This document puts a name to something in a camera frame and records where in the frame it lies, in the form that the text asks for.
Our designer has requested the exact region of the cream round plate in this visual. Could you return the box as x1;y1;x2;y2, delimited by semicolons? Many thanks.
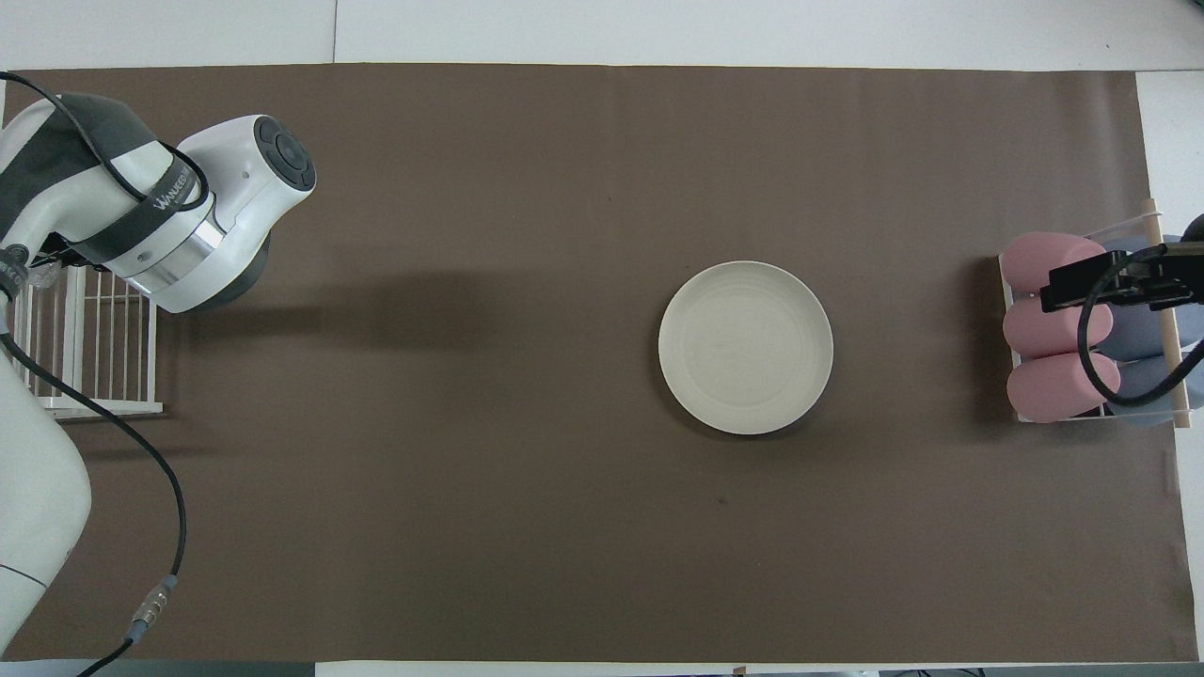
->
657;260;835;436

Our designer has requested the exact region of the pink plastic cup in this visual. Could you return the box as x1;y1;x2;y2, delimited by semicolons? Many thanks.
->
1000;231;1106;298
1006;351;1123;424
1003;293;1115;360

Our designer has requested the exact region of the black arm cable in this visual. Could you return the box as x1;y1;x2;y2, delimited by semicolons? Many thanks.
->
1074;248;1204;408
0;71;210;677

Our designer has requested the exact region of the brown table mat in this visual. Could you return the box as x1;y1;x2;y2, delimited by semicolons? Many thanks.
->
0;63;1197;664

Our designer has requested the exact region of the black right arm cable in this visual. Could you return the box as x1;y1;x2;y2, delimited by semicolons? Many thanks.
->
1074;248;1204;408

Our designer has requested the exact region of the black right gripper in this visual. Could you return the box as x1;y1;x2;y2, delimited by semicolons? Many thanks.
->
1038;239;1204;312

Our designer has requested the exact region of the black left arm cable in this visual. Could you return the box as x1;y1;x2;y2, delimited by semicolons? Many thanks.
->
0;71;210;677

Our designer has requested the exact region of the cup rack with wooden rod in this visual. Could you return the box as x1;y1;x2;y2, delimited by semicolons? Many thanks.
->
998;197;1196;432

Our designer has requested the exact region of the white wire dish rack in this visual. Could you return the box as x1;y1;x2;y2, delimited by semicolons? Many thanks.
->
0;263;164;420

